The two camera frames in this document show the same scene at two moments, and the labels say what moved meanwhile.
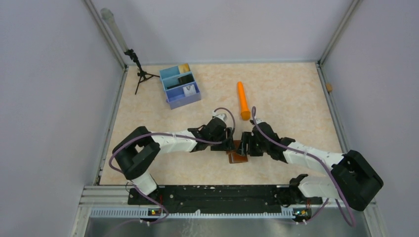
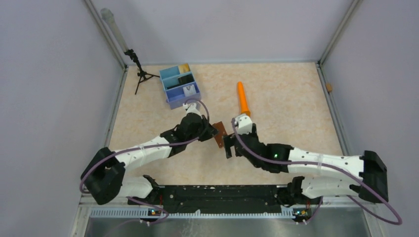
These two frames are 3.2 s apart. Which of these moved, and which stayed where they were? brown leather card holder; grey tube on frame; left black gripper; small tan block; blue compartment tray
Moved: left black gripper; brown leather card holder
Stayed: grey tube on frame; small tan block; blue compartment tray
